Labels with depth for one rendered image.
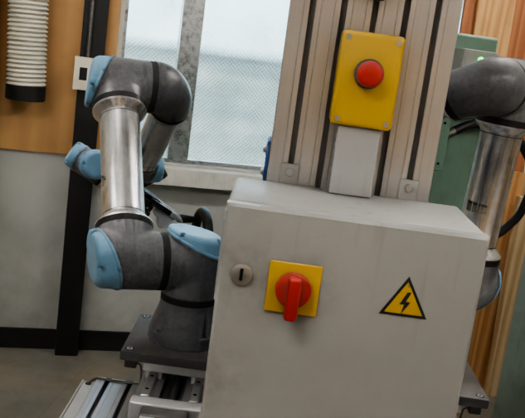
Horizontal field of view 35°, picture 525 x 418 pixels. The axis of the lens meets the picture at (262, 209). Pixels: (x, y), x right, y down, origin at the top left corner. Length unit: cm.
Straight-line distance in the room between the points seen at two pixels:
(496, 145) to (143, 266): 74
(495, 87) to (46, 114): 226
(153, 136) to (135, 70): 24
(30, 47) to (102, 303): 115
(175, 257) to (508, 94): 70
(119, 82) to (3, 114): 176
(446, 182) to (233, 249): 140
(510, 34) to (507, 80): 223
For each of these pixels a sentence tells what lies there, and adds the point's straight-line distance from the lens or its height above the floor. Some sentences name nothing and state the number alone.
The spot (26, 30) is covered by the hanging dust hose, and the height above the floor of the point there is 135.
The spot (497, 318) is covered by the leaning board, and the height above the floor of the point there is 36.
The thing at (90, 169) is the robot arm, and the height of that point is 106.
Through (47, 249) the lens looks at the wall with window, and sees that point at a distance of 364.
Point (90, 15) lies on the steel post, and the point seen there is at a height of 143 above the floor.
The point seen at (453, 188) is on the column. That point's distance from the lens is 241.
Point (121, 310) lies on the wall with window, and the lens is 374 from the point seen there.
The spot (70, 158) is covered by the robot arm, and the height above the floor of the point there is 106.
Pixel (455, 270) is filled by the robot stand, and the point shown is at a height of 118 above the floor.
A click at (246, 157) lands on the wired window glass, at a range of 371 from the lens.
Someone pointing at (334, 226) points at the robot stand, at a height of 122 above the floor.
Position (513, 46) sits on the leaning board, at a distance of 391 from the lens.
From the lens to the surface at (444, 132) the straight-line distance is 228.
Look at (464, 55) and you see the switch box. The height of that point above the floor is 146.
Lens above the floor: 144
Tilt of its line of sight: 12 degrees down
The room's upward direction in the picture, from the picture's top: 8 degrees clockwise
